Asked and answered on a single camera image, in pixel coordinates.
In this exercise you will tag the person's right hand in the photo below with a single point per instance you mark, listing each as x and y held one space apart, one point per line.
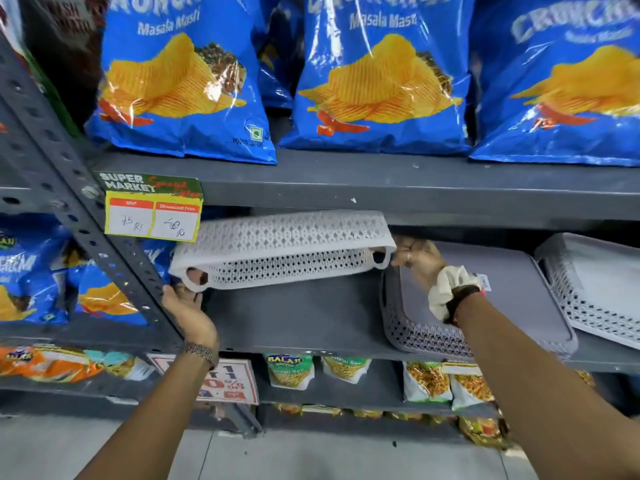
424 259

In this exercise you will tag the person's left hand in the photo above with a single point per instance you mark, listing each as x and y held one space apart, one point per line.
192 319

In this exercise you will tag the person's left fingers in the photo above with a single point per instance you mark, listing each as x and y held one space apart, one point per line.
186 293

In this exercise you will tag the person's right fingers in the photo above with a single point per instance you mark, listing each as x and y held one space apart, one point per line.
406 250

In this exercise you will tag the white perforated plastic basket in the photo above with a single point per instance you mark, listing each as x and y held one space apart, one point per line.
285 239
600 279

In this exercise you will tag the person's left forearm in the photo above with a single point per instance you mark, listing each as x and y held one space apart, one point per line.
155 419

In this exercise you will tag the person's right forearm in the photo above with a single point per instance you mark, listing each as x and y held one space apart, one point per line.
540 394

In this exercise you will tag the white fabric scrunchie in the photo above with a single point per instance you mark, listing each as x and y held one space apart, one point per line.
445 292

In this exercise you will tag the grey metal shelf rack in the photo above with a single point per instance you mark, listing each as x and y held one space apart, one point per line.
400 182

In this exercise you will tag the black wristband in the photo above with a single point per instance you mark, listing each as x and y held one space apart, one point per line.
462 298

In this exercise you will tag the blue chips bag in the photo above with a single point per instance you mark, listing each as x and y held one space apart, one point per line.
380 79
30 269
565 89
110 294
180 84
280 59

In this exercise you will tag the white paper tag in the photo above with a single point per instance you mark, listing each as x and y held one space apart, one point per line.
484 282

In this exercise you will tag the yellow and green price label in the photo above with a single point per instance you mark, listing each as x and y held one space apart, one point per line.
150 209

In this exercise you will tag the red and white offer sign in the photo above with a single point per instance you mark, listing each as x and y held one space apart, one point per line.
230 384

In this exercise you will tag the grey perforated plastic basket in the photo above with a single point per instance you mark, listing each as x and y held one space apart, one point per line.
510 294

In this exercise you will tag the green and white snack packet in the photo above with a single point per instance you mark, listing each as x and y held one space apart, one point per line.
346 368
290 370

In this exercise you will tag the white and orange snack packet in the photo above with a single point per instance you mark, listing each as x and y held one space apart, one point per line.
471 388
426 382

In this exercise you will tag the row of yellow snack packets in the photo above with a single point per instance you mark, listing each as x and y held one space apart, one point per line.
480 428

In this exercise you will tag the green snack bag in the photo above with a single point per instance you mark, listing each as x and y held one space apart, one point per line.
45 79

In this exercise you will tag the dark red snack bag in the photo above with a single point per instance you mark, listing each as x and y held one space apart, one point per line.
70 49

